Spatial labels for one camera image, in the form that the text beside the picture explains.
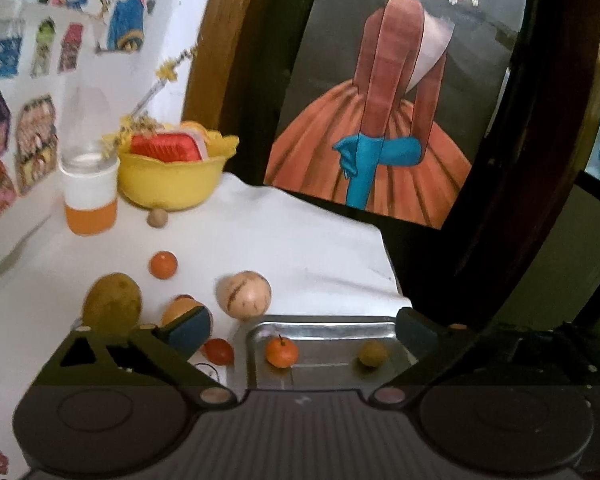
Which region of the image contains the red packet in bowl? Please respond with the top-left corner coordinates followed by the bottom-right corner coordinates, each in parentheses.
top-left (130, 132), bottom-right (206, 162)

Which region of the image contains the yellow plastic bowl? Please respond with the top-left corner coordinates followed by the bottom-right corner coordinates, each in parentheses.
top-left (118, 130), bottom-right (239, 211)

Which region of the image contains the brown wooden frame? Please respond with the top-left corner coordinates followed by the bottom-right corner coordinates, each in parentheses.
top-left (182, 0), bottom-right (250, 129)

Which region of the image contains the yellow orange fruit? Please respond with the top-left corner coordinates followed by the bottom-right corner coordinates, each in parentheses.
top-left (161, 295), bottom-right (202, 326)

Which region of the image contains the white tablecloth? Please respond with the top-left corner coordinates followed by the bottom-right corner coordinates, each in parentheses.
top-left (0, 174), bottom-right (407, 479)

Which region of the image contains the round beige striped fruit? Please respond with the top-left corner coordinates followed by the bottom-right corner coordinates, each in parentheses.
top-left (216, 271), bottom-right (272, 321)

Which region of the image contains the house stickers sheet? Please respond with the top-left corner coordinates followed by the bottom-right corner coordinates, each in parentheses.
top-left (0, 0), bottom-right (92, 263)

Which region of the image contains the small tangerine on cloth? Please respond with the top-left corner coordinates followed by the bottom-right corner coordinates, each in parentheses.
top-left (148, 252), bottom-right (178, 280)

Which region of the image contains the yellow flower twig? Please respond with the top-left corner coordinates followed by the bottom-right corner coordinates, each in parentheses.
top-left (102, 44), bottom-right (198, 156)

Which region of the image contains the tangerine with stem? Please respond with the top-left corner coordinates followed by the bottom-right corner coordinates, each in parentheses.
top-left (265, 336), bottom-right (299, 370)

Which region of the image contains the small brown nut by bowl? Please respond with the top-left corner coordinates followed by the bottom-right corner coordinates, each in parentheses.
top-left (146, 208), bottom-right (169, 229)

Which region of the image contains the brown potato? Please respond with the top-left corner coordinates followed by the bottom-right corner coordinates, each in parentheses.
top-left (81, 273), bottom-right (143, 336)

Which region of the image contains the red cherry tomato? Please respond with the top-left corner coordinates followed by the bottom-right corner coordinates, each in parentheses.
top-left (202, 338), bottom-right (234, 366)

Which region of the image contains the orange white cup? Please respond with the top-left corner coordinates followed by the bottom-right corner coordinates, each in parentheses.
top-left (59, 87), bottom-right (119, 236)

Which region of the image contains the orange dress lady painting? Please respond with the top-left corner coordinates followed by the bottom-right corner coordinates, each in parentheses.
top-left (265, 0), bottom-right (526, 229)

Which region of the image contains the silver metal tray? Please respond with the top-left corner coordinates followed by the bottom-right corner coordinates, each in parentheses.
top-left (227, 315), bottom-right (417, 396)

